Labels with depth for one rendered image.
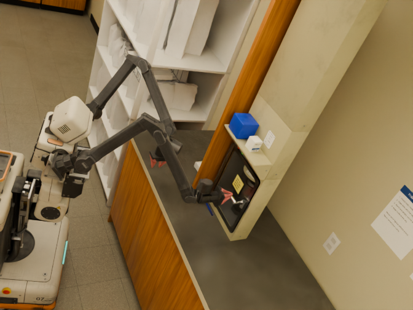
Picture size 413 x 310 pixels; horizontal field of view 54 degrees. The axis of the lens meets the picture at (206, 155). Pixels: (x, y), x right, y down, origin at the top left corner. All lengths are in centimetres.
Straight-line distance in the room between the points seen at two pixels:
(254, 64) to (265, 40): 13
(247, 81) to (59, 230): 165
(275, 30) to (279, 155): 58
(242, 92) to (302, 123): 39
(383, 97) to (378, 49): 23
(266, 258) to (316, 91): 101
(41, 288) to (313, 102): 187
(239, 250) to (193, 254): 28
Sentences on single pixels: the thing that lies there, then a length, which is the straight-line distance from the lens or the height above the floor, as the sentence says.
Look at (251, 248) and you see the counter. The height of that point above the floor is 94.
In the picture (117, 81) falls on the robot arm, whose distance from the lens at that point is 230.
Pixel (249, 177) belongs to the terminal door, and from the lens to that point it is 210.
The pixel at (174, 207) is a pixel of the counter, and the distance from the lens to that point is 235.
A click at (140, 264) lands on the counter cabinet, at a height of 32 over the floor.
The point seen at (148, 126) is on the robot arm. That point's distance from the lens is 185.
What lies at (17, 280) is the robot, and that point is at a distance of 272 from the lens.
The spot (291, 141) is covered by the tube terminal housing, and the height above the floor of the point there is 165.
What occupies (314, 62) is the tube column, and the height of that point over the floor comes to 202.
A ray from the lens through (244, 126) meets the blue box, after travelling 198.
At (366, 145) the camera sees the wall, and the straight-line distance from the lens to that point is 214.
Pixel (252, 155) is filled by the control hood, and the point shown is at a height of 151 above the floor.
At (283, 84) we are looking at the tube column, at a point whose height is 184.
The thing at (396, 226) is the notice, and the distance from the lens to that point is 208.
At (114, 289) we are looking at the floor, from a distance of 307.
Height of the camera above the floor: 254
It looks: 35 degrees down
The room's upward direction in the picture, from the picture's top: 23 degrees clockwise
